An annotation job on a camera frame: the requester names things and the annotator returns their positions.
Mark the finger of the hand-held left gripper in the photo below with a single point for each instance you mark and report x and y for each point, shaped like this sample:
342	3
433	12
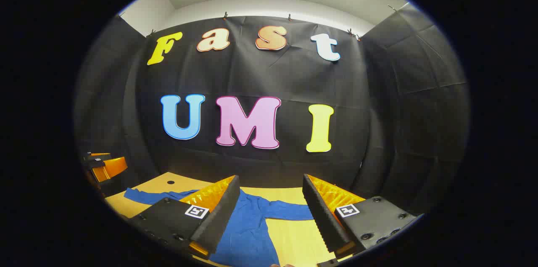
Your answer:
111	168
98	157

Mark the black backdrop cloth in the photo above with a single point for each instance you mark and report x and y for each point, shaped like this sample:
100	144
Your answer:
235	77

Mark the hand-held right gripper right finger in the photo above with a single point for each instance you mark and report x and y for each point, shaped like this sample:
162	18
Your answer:
323	216

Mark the blue jacket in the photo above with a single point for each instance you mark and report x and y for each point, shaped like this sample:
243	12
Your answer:
248	225

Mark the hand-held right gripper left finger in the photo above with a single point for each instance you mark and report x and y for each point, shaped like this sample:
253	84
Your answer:
220	216

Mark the row of small backdrop clips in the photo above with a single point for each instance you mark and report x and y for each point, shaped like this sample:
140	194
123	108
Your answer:
225	16

